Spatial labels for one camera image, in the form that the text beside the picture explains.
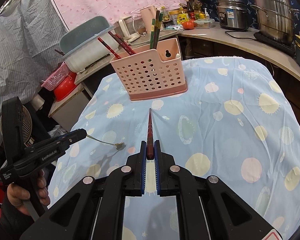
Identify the green gold-band chopstick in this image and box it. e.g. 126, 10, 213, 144
149, 18, 156, 50
154, 13, 164, 50

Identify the clear food container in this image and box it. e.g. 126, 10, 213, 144
194, 18, 215, 29

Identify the white kitchen appliance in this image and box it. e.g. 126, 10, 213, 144
114, 15, 140, 43

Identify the red chopstick with black band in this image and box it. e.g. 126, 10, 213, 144
107, 31, 137, 55
97, 37, 120, 59

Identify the pink dotted curtain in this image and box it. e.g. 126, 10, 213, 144
45, 0, 188, 30

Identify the person's left forearm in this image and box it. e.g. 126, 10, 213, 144
0, 200, 33, 240

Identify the small pink mesh basket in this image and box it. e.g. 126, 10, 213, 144
41, 62, 70, 91

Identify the dark sauce bottle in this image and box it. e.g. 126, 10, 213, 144
186, 0, 196, 20

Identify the grey striped cloth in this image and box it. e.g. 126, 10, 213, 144
0, 0, 73, 145

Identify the steel rice cooker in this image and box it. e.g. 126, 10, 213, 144
216, 0, 249, 30

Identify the cooking oil bottle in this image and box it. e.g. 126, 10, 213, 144
192, 0, 206, 19

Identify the white plastic basin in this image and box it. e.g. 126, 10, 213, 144
64, 34, 120, 72

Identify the white roll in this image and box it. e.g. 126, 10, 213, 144
31, 96, 45, 110

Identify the dark maroon twisted chopstick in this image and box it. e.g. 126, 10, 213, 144
146, 108, 155, 161

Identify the electric fan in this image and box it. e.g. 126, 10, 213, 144
0, 102, 33, 145

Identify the gold flower spoon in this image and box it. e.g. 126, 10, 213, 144
86, 134, 127, 151

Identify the pink kettle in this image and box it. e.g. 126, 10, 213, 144
139, 6, 157, 34

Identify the black induction cooker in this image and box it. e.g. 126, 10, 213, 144
254, 31, 297, 57

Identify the white tub with teal lid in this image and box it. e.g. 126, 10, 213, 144
59, 16, 115, 55

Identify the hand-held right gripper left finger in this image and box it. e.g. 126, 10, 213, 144
20, 140, 148, 240

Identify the red plastic bowl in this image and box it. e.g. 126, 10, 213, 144
53, 75, 78, 102

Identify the pink perforated utensil basket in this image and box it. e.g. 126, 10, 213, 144
109, 38, 188, 102

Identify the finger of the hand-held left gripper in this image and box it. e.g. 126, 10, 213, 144
54, 139, 74, 155
55, 129, 88, 142

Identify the steel steamer pot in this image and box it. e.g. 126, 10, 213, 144
247, 0, 300, 44

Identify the person's left hand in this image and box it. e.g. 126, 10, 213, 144
5, 169, 51, 217

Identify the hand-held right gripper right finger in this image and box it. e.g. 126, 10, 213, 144
153, 140, 280, 240

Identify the blue printed tablecloth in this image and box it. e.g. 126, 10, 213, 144
49, 56, 300, 240

